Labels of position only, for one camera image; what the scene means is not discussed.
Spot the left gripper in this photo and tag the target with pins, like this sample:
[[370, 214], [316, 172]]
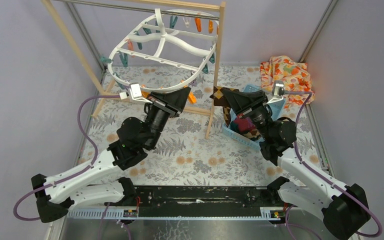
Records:
[[165, 105]]

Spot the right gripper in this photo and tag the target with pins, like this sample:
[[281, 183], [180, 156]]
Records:
[[241, 100]]

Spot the brown yellow argyle sock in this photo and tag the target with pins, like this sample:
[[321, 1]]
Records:
[[221, 101]]

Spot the light blue plastic basket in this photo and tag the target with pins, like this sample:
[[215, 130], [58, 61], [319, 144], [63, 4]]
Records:
[[278, 134]]

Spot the white round clip hanger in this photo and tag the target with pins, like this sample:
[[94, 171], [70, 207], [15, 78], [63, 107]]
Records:
[[182, 39]]

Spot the wooden drying rack frame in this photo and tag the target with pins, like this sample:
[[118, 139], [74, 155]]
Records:
[[105, 84]]

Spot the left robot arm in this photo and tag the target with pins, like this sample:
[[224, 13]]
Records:
[[58, 194]]

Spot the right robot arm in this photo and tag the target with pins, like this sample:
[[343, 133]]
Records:
[[342, 208]]

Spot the cream orange argyle sock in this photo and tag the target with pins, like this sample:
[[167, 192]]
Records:
[[251, 134]]

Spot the floral patterned table mat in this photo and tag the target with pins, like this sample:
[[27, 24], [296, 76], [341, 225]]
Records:
[[184, 157]]

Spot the floral orange cloth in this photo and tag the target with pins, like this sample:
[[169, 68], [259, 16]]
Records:
[[294, 75]]

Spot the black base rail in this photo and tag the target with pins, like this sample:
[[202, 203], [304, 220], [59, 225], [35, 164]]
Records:
[[201, 202]]

